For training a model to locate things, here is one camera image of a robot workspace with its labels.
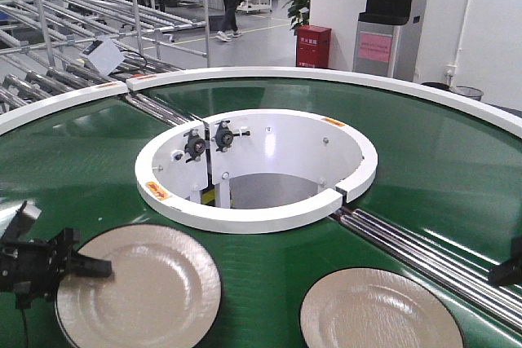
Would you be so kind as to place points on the green circular conveyor belt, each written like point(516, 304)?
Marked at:
point(441, 173)

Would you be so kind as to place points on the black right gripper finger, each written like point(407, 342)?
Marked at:
point(506, 273)

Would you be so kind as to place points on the steel conveyor rollers right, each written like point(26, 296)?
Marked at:
point(448, 269)

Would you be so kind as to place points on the black bearing mount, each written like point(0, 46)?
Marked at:
point(195, 145)
point(224, 136)

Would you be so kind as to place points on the grey black water dispenser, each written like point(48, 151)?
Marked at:
point(377, 36)

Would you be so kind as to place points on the white outer conveyor rim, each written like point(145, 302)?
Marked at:
point(31, 112)

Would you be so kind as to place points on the red fire extinguisher cabinet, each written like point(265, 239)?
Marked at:
point(313, 46)

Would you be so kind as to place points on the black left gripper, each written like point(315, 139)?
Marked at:
point(32, 269)

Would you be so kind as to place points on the beige plate black rim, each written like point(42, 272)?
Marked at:
point(368, 307)
point(165, 291)

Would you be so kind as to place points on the wire mesh trash bin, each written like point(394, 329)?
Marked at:
point(468, 92)

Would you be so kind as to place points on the white scanner box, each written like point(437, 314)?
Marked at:
point(103, 56)

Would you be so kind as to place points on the black bearing mount right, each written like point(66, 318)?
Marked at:
point(224, 136)

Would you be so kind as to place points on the black bearing mount left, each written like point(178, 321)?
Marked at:
point(195, 145)

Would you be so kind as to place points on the metal roller rack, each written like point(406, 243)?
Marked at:
point(42, 41)

